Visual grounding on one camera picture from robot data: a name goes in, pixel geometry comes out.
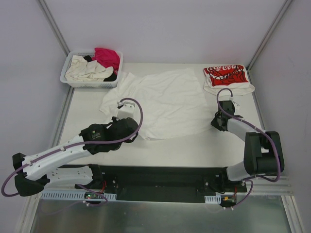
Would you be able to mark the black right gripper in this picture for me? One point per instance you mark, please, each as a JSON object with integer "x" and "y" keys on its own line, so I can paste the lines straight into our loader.
{"x": 219, "y": 121}

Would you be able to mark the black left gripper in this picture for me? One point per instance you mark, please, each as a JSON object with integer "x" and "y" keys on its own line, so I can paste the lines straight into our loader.
{"x": 131, "y": 128}

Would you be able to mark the plain white t-shirt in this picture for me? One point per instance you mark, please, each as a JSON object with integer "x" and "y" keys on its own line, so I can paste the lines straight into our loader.
{"x": 173, "y": 103}

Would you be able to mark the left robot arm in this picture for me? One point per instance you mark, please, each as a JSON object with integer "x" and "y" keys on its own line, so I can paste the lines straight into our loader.
{"x": 36, "y": 171}

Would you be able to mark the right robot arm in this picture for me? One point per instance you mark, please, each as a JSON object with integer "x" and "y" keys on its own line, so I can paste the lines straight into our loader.
{"x": 263, "y": 156}

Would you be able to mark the folded Coca-Cola print t-shirt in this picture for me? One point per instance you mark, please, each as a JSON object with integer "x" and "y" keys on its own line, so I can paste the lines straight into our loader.
{"x": 234, "y": 77}

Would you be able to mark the black garment in basket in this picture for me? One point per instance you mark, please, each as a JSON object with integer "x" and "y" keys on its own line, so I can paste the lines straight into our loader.
{"x": 110, "y": 78}

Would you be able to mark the white plastic laundry basket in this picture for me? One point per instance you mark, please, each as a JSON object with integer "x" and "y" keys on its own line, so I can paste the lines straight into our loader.
{"x": 92, "y": 83}

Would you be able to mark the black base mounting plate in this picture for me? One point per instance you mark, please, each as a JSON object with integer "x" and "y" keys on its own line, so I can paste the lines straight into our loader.
{"x": 163, "y": 184}

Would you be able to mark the cream shirt in basket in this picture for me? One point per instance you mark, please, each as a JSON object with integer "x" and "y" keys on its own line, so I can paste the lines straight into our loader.
{"x": 83, "y": 71}

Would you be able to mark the pink garment in basket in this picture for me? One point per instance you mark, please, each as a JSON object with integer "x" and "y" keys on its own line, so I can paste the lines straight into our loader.
{"x": 107, "y": 58}

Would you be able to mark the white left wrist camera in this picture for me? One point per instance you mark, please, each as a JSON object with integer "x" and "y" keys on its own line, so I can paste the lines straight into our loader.
{"x": 125, "y": 110}

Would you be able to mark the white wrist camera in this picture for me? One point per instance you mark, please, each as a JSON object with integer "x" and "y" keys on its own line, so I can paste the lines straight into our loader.
{"x": 125, "y": 110}
{"x": 234, "y": 103}

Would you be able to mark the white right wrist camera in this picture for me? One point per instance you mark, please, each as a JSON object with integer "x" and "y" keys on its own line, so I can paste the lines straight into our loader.
{"x": 234, "y": 103}

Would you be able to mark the aluminium extrusion rail right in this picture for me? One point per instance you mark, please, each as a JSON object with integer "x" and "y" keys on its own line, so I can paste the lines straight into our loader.
{"x": 280, "y": 188}

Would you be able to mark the right white cable duct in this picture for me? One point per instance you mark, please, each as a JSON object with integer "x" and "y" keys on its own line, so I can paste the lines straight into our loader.
{"x": 213, "y": 199}

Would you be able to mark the white cable duct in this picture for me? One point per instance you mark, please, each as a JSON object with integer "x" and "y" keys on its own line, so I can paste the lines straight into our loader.
{"x": 69, "y": 195}
{"x": 213, "y": 199}

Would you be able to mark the left white cable duct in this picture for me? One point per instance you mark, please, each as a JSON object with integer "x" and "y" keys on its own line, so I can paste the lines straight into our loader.
{"x": 69, "y": 195}

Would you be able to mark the aluminium frame post right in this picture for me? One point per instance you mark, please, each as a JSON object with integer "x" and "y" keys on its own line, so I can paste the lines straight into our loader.
{"x": 276, "y": 21}

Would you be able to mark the aluminium frame post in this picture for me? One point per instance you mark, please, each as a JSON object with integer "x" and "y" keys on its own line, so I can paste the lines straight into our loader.
{"x": 276, "y": 21}
{"x": 53, "y": 25}

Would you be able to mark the aluminium frame post left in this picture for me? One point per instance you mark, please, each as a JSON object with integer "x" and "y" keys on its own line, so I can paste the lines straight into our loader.
{"x": 53, "y": 25}

